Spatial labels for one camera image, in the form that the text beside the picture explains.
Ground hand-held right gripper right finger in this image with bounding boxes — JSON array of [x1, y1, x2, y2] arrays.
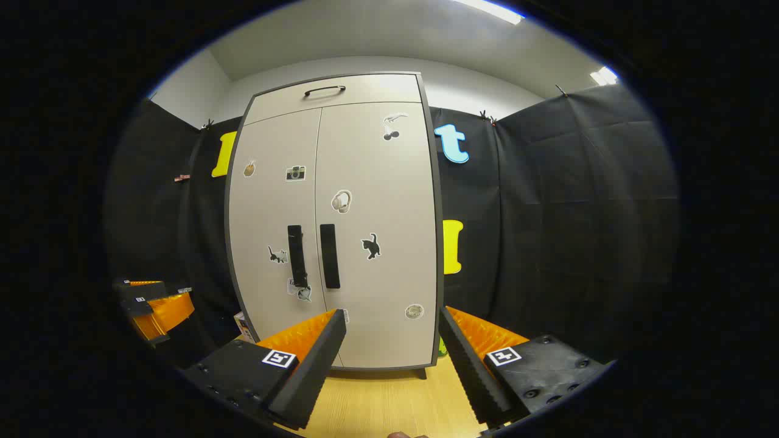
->
[[438, 306, 612, 428]]

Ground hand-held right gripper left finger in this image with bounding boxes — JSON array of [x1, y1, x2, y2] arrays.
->
[[181, 308, 348, 431]]

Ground black handle of headphone-sticker door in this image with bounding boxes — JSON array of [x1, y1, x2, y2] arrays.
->
[[320, 223, 341, 290]]

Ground black handle of camera-sticker door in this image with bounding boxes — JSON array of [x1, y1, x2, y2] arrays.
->
[[287, 224, 309, 288]]

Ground cabinet door with camera sticker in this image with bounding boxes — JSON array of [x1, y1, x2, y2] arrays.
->
[[225, 108, 344, 369]]

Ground cabinet door with headphone sticker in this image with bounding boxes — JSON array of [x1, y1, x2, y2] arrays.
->
[[313, 102, 440, 370]]

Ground beige double-door shoe cabinet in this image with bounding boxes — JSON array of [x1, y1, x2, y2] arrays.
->
[[224, 72, 445, 381]]

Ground beige cabinet drawer front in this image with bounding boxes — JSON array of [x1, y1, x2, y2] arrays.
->
[[243, 73, 424, 127]]

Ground small printed box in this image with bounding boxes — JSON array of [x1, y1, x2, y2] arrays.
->
[[234, 311, 257, 343]]

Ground black backdrop cloth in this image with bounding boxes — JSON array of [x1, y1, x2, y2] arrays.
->
[[103, 82, 679, 369]]

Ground long ceiling light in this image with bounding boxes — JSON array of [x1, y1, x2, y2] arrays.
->
[[453, 0, 524, 26]]

